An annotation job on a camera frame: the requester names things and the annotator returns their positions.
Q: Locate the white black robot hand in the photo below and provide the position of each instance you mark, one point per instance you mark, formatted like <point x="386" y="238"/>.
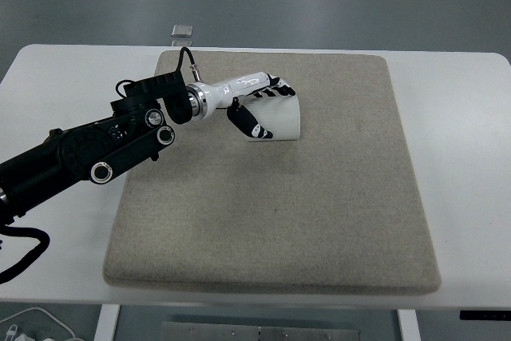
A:
<point x="235" y="87"/>

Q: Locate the white ribbed cup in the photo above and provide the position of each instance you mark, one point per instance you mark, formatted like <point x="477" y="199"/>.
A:
<point x="284" y="117"/>

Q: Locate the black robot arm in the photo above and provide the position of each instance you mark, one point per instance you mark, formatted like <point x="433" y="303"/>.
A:
<point x="80" y="149"/>

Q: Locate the silver square floor plate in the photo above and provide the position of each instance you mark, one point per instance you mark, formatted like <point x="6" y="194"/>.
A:
<point x="183" y="30"/>

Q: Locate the beige fabric mat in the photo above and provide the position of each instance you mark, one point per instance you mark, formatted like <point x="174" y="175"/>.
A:
<point x="279" y="217"/>

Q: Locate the grey metal plate with screws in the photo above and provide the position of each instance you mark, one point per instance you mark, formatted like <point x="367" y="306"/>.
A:
<point x="259" y="333"/>

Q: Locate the white table leg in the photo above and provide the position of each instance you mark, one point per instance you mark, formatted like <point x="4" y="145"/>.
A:
<point x="107" y="323"/>
<point x="408" y="327"/>

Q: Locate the white plug adapter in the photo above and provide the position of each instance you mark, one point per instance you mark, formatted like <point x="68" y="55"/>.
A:
<point x="20" y="335"/>

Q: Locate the black table control box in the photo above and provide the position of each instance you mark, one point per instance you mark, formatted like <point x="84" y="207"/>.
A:
<point x="485" y="315"/>

